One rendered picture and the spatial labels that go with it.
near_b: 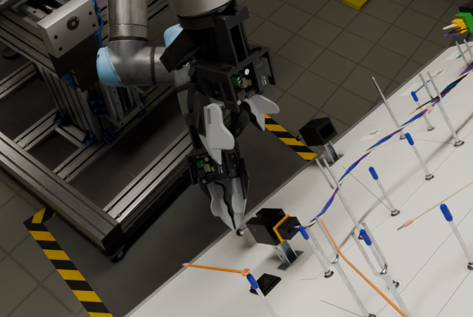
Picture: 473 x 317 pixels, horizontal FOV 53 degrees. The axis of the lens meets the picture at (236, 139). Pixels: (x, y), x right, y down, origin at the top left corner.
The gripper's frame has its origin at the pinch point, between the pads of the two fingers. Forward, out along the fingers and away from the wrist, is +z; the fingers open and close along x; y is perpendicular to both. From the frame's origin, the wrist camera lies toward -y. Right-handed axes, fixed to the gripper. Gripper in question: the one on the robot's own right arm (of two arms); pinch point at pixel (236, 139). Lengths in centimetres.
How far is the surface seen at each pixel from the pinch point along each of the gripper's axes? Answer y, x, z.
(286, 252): 3.4, 0.4, 22.1
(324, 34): -122, 162, 75
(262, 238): 1.8, -2.1, 17.3
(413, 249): 23.0, 5.9, 14.4
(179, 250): -90, 19, 98
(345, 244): 11.9, 5.3, 19.5
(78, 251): -117, -9, 88
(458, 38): -13, 94, 31
